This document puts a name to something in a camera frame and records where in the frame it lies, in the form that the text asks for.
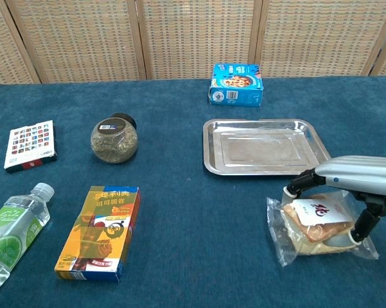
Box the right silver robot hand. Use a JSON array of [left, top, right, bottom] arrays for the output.
[[282, 155, 386, 246]]

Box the clear bagged pastry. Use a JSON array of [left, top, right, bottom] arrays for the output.
[[266, 189, 380, 268]]

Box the stainless steel tray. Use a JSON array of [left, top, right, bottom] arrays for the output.
[[202, 118, 332, 176]]

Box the blue cookie box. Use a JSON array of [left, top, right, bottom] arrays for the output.
[[207, 62, 265, 107]]

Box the blue table cloth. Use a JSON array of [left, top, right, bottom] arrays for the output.
[[0, 75, 386, 308]]

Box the woven folding screen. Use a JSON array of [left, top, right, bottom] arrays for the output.
[[0, 0, 386, 86]]

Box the glass jar with black lid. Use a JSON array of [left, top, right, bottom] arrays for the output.
[[90, 112, 139, 164]]

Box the orange yellow snack box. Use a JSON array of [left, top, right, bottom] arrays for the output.
[[54, 185, 141, 284]]

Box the white patterned card box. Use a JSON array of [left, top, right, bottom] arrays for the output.
[[3, 119, 58, 174]]

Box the clear bottle with green label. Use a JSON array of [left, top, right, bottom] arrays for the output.
[[0, 182, 55, 289]]

